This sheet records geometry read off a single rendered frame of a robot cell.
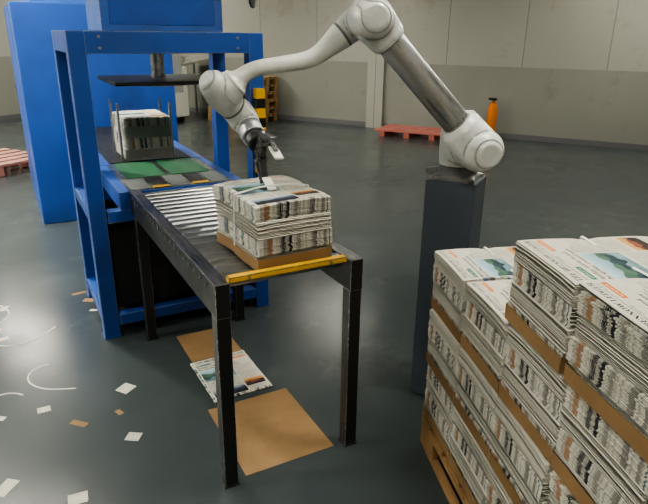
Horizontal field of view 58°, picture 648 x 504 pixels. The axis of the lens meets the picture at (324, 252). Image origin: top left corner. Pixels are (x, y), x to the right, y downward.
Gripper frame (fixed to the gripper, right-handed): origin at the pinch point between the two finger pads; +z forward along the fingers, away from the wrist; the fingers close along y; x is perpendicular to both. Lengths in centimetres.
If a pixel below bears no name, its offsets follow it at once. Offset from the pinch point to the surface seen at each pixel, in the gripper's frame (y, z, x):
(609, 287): -49, 102, -25
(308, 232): 9.9, 20.4, -6.1
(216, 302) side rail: 23.8, 31.6, 28.3
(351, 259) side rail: 19.2, 27.9, -22.0
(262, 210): 1.2, 15.9, 10.5
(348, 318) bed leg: 40, 39, -21
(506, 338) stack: -10, 87, -32
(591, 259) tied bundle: -42, 89, -38
